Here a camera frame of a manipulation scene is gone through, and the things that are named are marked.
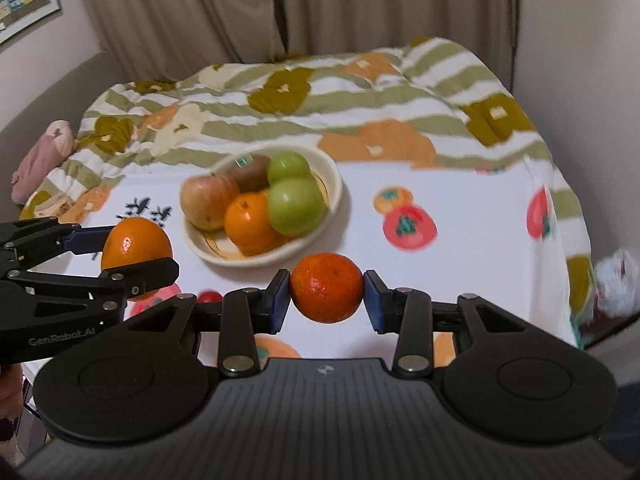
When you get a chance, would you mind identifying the large green apple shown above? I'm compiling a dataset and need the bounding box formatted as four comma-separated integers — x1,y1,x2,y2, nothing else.
267,178,326,238

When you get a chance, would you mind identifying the floral striped quilt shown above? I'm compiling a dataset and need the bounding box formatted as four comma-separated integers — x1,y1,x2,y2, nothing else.
22,38,596,323

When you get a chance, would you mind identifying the orange in bowl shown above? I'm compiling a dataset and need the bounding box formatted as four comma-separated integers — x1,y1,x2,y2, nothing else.
224,192,283,256

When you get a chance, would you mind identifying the beige curtain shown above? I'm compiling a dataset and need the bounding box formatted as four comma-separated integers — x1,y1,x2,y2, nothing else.
82,0,518,84

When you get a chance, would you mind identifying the grey bed headboard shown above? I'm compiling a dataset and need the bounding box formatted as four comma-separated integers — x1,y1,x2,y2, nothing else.
1,51,125,221

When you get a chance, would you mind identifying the red cherry tomato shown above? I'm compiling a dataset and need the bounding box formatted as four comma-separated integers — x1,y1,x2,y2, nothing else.
198,289,224,304

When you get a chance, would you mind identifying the orange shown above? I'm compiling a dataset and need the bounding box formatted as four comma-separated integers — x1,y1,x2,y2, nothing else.
101,217,172,271
224,192,283,256

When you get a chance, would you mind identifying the pink plush pillow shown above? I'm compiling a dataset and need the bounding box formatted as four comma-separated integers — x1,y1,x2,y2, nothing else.
11,120,76,206

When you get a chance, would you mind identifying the white plastic bag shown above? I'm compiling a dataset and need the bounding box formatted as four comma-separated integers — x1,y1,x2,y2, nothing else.
594,249,639,318

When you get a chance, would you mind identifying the cream ceramic bowl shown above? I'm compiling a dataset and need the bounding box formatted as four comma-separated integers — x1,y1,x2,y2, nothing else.
181,144,344,269

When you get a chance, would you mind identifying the white fruit-print cloth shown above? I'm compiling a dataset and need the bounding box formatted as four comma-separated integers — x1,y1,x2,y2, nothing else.
85,162,576,344

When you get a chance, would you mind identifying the small red-orange tangerine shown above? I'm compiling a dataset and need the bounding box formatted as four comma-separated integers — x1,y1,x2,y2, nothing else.
290,252,363,324

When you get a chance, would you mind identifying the person's hand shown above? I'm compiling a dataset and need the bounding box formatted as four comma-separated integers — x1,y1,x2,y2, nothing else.
0,364,23,422

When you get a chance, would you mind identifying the brown kiwi with sticker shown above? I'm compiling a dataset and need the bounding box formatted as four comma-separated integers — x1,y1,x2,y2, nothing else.
226,154,271,193

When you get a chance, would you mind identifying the small green apple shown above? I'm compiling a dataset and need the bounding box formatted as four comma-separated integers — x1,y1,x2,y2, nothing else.
267,151,311,185

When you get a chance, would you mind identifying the red yellow apple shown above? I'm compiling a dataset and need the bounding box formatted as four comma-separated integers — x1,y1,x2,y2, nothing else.
179,174,240,232

